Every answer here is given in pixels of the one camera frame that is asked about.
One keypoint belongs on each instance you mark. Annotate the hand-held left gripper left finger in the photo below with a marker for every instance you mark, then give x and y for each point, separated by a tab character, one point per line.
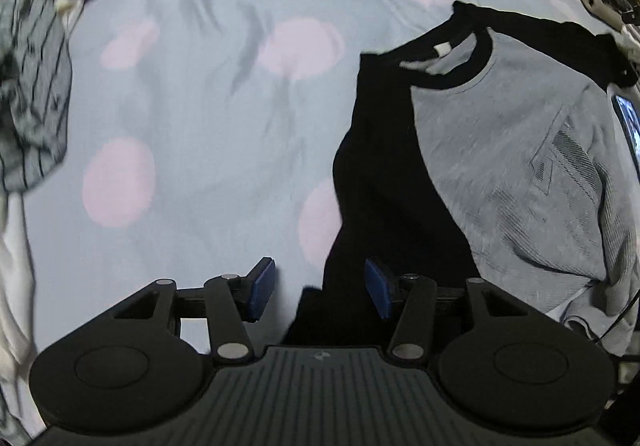
262	288

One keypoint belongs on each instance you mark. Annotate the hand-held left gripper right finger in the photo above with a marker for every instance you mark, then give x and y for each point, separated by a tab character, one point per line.
377	288

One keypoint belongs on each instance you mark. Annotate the black and grey raglan shirt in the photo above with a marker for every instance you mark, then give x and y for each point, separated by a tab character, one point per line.
500	150

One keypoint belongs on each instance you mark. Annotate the blue polka dot bed sheet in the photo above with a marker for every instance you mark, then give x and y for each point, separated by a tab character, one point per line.
200	100

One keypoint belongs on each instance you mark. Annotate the white cloth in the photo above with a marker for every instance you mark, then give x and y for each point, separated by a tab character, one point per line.
12	276

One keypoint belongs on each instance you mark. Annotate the smartphone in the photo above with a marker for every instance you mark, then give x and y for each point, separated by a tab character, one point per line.
627	120

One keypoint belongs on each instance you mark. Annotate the grey striped garment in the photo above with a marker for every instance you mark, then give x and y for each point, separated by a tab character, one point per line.
35	90

